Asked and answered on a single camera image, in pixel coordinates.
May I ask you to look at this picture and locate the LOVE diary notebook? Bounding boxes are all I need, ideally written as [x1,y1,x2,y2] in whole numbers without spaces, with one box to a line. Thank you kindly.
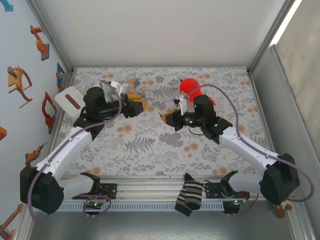
[125,77,141,89]

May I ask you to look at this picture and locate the patterned tissue pack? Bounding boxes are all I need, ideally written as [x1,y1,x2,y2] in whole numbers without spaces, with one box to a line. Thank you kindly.
[96,81,119,103]

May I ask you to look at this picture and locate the red plush toy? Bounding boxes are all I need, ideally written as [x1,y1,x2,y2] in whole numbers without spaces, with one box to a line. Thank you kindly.
[179,77,217,107]

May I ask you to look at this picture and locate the white tissue box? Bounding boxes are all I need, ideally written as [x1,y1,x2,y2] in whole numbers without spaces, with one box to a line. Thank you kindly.
[54,86,86,117]

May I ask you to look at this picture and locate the floral table cloth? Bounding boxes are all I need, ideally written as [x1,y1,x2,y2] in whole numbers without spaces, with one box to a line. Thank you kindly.
[49,66,276,177]

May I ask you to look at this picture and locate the blue orange machine sticker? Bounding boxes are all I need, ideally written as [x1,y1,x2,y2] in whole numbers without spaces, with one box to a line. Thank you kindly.
[55,62,66,91]

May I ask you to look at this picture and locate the black white striped sock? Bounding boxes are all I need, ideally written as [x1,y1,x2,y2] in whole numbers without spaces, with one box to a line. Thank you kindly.
[174,172,204,217]

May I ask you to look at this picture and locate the orange gripper claw sticker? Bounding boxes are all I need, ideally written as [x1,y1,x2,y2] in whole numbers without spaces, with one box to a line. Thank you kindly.
[6,66,33,110]

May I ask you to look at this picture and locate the blue corner sticker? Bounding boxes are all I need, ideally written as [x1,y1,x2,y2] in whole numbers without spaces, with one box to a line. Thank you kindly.
[0,0,15,12]

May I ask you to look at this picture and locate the brown white plush bear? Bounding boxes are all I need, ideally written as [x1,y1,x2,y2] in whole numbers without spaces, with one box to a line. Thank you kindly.
[273,203,293,219]

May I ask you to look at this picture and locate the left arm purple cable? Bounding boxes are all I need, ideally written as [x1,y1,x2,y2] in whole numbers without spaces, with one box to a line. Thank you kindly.
[26,79,123,223]

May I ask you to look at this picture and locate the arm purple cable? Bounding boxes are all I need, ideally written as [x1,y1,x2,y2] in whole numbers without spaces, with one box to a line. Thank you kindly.
[26,79,123,223]
[186,83,316,202]

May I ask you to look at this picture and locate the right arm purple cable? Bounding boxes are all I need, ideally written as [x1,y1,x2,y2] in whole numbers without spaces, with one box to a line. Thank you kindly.
[186,83,316,202]

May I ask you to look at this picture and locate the thin black cable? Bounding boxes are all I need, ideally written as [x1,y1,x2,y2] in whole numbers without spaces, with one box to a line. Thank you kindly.
[187,125,209,137]

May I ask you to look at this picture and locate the aluminium front rail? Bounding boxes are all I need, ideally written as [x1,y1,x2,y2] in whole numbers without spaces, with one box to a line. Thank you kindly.
[59,174,266,201]

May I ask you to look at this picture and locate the aluminium frame post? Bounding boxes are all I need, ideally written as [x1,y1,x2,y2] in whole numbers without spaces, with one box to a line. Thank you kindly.
[26,0,75,74]
[248,0,298,74]

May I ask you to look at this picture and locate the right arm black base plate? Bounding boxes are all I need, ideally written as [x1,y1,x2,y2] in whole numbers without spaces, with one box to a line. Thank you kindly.
[204,181,251,201]

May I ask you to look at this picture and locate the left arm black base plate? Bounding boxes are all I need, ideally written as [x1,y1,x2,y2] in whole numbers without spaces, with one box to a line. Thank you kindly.
[99,183,118,200]

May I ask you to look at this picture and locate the white slotted cable duct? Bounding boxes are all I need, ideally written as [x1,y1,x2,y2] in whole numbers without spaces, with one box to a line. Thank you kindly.
[33,201,225,212]

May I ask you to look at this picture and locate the short purple cable loop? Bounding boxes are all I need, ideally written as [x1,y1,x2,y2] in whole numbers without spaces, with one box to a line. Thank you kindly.
[224,192,260,217]
[83,194,111,219]

